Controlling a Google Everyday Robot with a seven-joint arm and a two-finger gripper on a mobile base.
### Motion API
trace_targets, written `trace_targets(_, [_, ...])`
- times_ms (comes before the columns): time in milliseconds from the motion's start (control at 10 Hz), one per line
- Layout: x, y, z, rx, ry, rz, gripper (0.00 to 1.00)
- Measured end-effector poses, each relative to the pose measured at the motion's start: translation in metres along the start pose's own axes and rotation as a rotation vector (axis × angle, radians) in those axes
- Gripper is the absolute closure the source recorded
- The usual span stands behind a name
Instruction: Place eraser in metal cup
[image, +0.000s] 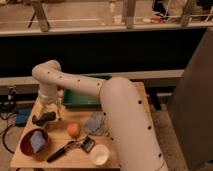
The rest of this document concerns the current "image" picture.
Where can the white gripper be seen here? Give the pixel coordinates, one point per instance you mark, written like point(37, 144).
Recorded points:
point(48, 108)

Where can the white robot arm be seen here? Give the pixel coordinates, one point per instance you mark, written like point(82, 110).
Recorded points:
point(131, 128)

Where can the small black eraser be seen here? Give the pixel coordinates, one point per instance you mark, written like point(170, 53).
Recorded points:
point(87, 145)

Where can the white metal cup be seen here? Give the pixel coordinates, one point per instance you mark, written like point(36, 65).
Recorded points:
point(99, 155)

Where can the blue box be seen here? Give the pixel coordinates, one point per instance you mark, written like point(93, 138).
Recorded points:
point(22, 116)

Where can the orange fruit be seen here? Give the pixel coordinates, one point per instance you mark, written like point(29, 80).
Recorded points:
point(73, 130)

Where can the green plastic bin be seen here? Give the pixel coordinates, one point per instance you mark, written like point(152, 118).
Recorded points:
point(80, 97)

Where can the red bowl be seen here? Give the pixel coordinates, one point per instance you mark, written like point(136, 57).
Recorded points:
point(25, 144)

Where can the grey crumpled cloth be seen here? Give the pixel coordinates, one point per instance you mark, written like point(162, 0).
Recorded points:
point(95, 125)

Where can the dark grey panel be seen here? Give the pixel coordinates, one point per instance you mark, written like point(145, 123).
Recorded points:
point(191, 107)

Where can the black handled utensil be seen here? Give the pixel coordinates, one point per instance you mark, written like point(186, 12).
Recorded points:
point(63, 150)

